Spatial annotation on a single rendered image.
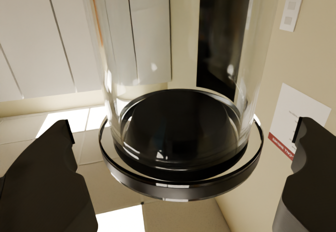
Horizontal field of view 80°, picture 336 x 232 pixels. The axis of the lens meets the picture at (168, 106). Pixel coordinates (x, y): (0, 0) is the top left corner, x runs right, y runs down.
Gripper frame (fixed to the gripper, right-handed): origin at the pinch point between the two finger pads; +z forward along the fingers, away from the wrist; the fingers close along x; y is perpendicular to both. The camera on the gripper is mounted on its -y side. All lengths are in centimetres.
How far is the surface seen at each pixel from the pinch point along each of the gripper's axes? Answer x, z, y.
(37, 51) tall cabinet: -157, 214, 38
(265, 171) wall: 42, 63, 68
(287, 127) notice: 43, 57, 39
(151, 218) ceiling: -22, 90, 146
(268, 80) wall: 39, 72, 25
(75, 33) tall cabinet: -114, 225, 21
